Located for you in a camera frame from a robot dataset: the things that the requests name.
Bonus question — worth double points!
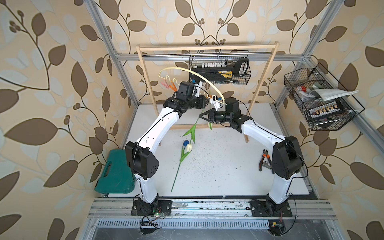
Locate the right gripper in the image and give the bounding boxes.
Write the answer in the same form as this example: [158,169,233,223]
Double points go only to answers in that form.
[199,108,232,124]

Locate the black yellow tool in basket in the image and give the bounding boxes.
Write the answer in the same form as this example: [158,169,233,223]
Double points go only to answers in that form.
[189,57,250,84]

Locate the green plastic tool case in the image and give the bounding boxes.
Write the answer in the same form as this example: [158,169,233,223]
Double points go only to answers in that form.
[95,149,135,194]

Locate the back black wire basket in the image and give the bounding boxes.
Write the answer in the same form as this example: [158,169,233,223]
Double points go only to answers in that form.
[188,49,252,86]

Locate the wooden drying rack frame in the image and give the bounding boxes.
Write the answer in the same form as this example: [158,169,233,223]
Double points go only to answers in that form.
[136,41,280,144]

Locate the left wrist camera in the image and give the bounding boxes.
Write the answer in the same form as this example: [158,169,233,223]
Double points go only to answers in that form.
[192,80,202,98]

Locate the blue tulip flower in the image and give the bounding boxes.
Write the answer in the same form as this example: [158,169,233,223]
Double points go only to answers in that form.
[171,140,193,191]

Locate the white paper in side basket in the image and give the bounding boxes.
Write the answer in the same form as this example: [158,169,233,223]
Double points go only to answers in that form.
[310,89,359,101]

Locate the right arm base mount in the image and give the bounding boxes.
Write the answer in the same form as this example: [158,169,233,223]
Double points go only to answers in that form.
[249,200,293,218]

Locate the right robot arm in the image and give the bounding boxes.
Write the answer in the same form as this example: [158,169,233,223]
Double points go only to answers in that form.
[199,98,305,209]

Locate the cream clothes hanger with clips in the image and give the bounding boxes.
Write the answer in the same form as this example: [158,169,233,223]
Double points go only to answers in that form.
[158,67,226,105]

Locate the orange black pliers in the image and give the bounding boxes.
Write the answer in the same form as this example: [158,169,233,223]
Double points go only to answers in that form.
[259,150,275,175]

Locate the aluminium rail at front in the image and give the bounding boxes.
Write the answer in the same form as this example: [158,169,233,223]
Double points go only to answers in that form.
[88,198,337,220]

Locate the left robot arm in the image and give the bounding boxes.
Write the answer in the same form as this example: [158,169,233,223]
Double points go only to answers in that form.
[125,82,209,207]

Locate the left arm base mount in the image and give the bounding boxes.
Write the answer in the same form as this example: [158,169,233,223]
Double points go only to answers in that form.
[131,198,172,218]

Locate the white tulip flower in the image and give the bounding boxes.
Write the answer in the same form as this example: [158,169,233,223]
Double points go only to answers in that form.
[208,91,213,131]
[182,117,201,155]

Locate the side black wire basket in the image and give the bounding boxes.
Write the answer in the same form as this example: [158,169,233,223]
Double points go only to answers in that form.
[284,63,365,131]

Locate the paint tube set box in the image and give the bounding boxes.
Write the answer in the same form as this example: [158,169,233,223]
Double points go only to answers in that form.
[307,100,347,121]

